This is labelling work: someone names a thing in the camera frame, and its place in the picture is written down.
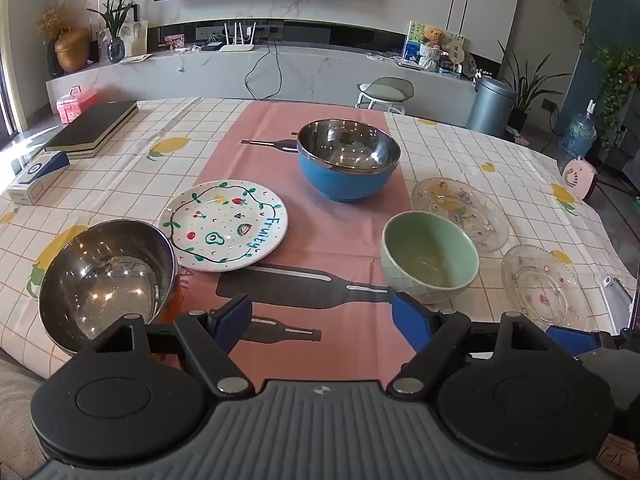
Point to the tan envelope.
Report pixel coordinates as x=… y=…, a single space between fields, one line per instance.
x=136 y=58

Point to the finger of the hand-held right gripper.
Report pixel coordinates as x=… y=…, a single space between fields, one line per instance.
x=575 y=338

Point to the white phone stand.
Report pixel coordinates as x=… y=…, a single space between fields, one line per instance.
x=616 y=295

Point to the glass plate pink flower print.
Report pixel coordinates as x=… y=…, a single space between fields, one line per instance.
x=545 y=285

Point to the grey stool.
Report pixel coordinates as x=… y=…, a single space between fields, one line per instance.
x=385 y=91

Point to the white fruit painted plate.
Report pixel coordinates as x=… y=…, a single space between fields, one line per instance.
x=220 y=225

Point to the pink storage case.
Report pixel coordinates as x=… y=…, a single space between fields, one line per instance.
x=75 y=105

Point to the potted snake plant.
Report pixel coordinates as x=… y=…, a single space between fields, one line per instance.
x=525 y=85

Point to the glass plate yellow fruit print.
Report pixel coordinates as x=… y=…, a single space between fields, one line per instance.
x=460 y=210

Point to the white marble television console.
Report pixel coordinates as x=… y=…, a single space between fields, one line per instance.
x=310 y=70

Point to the dried flowers in dark vase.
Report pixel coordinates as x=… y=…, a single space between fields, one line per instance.
x=52 y=22

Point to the teddy bear in white basket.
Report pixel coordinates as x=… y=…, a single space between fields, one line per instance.
x=431 y=47

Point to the green ceramic bowl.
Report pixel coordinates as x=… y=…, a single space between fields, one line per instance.
x=430 y=255

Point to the black notebook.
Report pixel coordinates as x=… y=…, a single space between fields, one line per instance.
x=90 y=127

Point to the blue water jug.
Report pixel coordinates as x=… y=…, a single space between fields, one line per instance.
x=580 y=135

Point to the grey trash can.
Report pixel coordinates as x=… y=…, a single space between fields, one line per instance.
x=490 y=107

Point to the blue and white box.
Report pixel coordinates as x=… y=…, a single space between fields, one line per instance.
x=35 y=180

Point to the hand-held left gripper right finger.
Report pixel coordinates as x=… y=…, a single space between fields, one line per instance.
x=407 y=319

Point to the beige hand fan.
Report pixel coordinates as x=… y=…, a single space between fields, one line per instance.
x=455 y=52

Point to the green plant in blue vase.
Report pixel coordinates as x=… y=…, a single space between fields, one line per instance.
x=116 y=50

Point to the white photo card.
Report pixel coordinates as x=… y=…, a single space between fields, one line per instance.
x=135 y=37

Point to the pink fan heater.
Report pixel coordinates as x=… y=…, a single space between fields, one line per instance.
x=577 y=177

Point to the blue steel bowl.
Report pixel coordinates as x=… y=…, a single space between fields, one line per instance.
x=345 y=180

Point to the gold acorn vase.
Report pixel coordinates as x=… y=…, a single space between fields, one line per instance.
x=72 y=52

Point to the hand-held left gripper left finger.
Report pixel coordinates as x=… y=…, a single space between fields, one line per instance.
x=235 y=316

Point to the blue and green painting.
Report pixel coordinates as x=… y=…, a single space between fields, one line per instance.
x=412 y=45

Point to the white router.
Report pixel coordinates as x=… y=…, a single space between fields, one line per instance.
x=237 y=48

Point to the orange steel bowl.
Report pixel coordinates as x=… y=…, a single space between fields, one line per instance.
x=100 y=270

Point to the small pink photo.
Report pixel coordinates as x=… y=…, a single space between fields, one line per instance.
x=174 y=41

